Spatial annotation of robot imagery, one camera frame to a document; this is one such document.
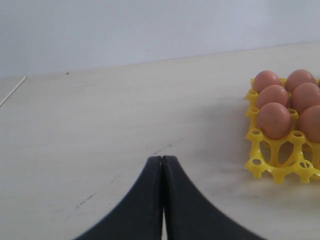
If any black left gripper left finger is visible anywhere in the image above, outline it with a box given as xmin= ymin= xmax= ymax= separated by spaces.
xmin=77 ymin=156 xmax=163 ymax=240

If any brown egg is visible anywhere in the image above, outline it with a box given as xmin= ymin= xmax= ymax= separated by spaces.
xmin=255 ymin=85 xmax=289 ymax=109
xmin=256 ymin=102 xmax=292 ymax=140
xmin=252 ymin=70 xmax=281 ymax=93
xmin=290 ymin=82 xmax=320 ymax=114
xmin=284 ymin=69 xmax=316 ymax=93
xmin=297 ymin=105 xmax=320 ymax=143

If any yellow plastic egg tray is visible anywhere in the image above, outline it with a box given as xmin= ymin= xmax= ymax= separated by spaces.
xmin=245 ymin=89 xmax=320 ymax=184

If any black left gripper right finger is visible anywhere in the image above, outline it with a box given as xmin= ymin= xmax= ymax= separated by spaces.
xmin=162 ymin=156 xmax=261 ymax=240

